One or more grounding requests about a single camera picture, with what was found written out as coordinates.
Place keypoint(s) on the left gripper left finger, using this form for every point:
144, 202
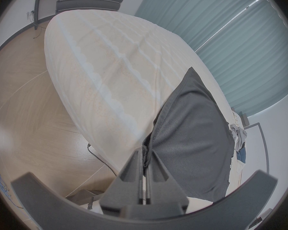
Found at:
120, 190

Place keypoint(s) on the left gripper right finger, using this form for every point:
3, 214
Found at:
168, 190

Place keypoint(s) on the black T-shirt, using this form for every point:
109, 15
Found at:
194, 140

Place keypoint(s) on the bed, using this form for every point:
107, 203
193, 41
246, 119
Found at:
98, 68

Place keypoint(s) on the dark blue garment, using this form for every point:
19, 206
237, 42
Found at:
242, 156

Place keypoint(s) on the grey garment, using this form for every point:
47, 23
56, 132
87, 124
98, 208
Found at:
240, 134

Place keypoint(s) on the white printed pillow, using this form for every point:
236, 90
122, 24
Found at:
237, 118

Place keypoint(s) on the grey bedside table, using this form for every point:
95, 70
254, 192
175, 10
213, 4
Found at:
244, 118

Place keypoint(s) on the blue-green curtain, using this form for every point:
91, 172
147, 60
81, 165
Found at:
254, 68
194, 13

